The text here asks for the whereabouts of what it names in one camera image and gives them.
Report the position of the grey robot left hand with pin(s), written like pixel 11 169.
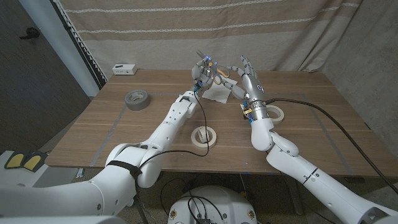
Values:
pixel 203 74

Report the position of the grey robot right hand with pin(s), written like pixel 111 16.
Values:
pixel 253 88

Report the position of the white tissue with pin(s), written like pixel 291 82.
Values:
pixel 221 93

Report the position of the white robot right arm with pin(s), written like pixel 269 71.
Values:
pixel 311 177

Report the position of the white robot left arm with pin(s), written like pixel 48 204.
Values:
pixel 124 174

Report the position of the medium beige masking tape roll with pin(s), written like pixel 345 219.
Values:
pixel 279 115

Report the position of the small beige masking tape roll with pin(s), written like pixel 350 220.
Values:
pixel 203 136

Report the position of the large beige masking tape roll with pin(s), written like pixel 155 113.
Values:
pixel 203 145

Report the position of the grey tape strip marking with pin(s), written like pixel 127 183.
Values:
pixel 326 130
pixel 109 137

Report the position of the beige striped curtain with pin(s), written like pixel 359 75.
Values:
pixel 202 37

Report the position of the white power strip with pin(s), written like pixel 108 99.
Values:
pixel 124 69

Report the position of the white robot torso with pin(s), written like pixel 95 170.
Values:
pixel 230 202

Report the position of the grey table leg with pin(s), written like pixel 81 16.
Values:
pixel 295 199

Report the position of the white floor platform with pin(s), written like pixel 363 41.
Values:
pixel 53 175

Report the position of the yellow black foot pedal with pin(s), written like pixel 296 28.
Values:
pixel 36 160
pixel 15 160

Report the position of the grey duct tape roll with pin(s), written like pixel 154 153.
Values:
pixel 134 105

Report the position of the black white zigzag rail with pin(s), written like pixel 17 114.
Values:
pixel 81 46

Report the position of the white door frame post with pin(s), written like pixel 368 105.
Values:
pixel 60 40

